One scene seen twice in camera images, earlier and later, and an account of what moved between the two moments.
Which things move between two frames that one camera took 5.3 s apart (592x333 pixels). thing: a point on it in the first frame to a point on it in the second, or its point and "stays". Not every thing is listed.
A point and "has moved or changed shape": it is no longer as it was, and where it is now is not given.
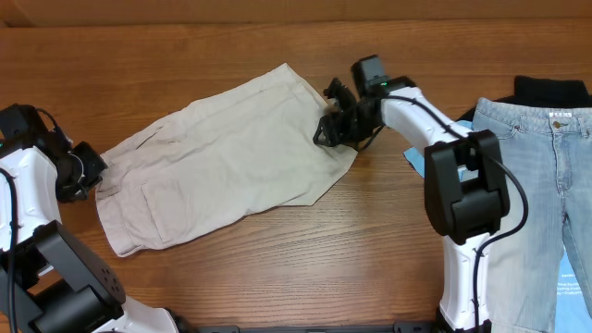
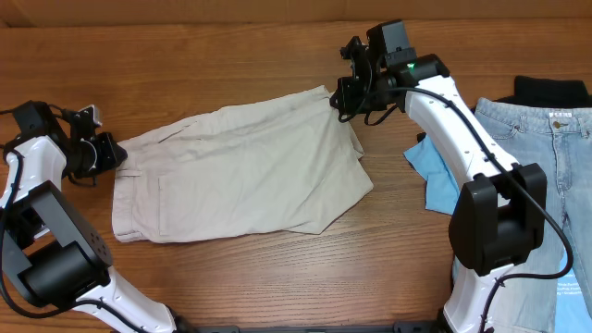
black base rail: (398, 327) stays
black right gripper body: (345, 117) to (351, 92)
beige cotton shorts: (203, 164) has moved or changed shape
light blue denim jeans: (551, 153) stays
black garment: (542, 92) stays
